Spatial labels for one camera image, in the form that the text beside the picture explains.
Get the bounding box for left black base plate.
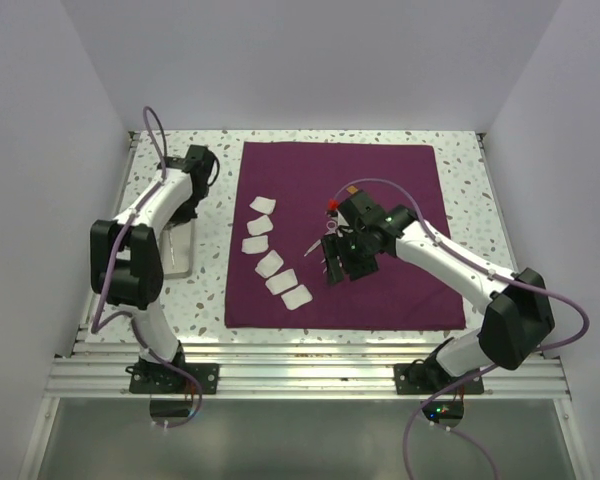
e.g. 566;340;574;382
125;361;220;395

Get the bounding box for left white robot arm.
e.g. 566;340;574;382
90;145;219;393

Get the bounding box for stainless steel instrument tray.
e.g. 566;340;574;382
160;221;194;279

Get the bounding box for white gauze pad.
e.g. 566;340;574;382
249;196;276;215
255;250;284;279
265;269;298;295
247;215;274;236
241;235;269;255
281;284;313;311

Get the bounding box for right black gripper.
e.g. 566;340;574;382
322;228;379;287

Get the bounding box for purple cloth mat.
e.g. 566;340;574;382
225;142;466;332

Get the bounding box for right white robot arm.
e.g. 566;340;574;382
321;190;555;393

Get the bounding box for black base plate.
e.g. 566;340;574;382
393;360;458;395
125;361;220;395

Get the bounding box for steel surgical scissors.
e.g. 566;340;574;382
304;219;338;257

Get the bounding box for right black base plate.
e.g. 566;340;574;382
393;360;458;395

